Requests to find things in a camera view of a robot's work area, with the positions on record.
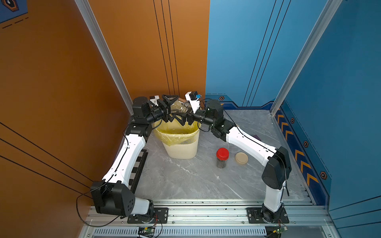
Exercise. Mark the glass jar with tea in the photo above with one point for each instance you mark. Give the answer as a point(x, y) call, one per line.
point(181, 106)

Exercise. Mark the green circuit board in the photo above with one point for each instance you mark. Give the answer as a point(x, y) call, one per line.
point(280, 230)
point(146, 232)

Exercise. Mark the cream waste basket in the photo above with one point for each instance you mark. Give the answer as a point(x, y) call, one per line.
point(187, 151)

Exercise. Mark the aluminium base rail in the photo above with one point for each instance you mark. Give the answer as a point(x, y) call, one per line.
point(217, 218)

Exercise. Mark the aluminium corner post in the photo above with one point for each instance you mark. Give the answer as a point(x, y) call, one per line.
point(100, 41)
point(315, 35)

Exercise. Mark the aluminium corner post left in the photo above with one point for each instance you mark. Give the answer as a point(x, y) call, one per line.
point(100, 41)

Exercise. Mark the beige jar lid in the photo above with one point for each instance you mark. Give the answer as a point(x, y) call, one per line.
point(241, 158)

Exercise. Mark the green circuit board left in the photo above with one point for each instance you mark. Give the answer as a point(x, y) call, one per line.
point(146, 232)

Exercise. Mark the black white checkerboard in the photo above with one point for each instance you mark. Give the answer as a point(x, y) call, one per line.
point(137, 170)

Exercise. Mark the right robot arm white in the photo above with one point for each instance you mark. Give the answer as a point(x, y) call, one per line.
point(276, 161)

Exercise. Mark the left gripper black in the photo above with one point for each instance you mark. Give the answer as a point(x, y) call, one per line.
point(165, 109)

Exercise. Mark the glass jar red lid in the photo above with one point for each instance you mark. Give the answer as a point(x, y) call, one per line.
point(222, 156)

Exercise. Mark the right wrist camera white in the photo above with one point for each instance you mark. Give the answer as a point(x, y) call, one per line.
point(194, 99)

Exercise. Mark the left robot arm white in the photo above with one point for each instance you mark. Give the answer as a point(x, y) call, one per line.
point(112, 195)

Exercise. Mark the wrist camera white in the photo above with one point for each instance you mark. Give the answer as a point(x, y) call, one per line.
point(154, 99)
point(194, 99)

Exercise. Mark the green circuit board right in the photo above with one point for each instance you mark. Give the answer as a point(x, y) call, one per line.
point(280, 230)

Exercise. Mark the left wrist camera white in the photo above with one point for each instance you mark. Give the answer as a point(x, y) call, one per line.
point(154, 99)

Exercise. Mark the aluminium corner post right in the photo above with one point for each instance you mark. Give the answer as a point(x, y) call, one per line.
point(315, 35)

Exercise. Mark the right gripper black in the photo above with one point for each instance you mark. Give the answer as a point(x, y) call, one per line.
point(191, 116)

